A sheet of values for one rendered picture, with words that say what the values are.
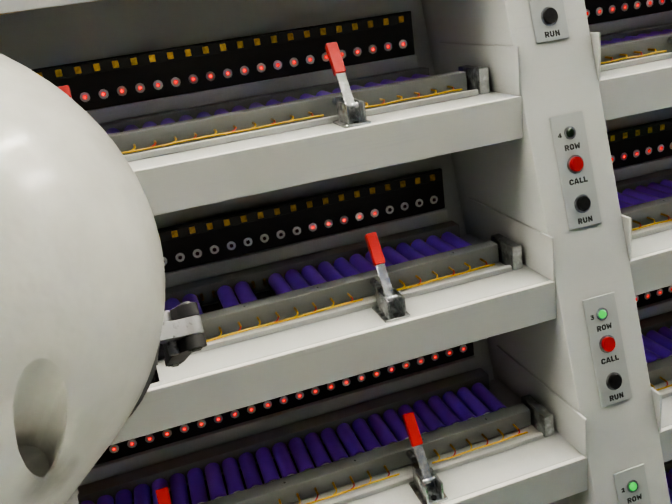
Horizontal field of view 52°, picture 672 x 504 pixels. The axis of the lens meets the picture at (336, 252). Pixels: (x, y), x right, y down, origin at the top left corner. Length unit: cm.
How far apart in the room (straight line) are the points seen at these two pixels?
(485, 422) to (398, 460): 11
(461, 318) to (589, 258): 16
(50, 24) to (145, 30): 10
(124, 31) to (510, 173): 48
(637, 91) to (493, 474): 45
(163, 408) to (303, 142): 29
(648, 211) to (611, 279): 14
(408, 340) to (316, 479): 19
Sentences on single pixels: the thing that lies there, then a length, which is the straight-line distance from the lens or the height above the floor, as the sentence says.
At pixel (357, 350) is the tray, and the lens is 70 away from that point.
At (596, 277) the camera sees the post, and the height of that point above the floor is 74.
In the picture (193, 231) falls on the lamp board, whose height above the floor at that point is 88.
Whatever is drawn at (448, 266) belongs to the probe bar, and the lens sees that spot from 79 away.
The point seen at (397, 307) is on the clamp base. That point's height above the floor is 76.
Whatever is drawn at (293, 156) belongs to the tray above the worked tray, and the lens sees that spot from 67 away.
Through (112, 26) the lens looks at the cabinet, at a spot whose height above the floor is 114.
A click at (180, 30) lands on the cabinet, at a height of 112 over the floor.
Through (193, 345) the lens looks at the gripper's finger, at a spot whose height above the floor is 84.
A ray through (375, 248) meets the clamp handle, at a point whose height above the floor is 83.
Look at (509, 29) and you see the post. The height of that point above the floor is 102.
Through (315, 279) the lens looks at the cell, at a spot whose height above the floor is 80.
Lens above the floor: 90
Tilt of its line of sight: 6 degrees down
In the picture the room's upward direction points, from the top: 12 degrees counter-clockwise
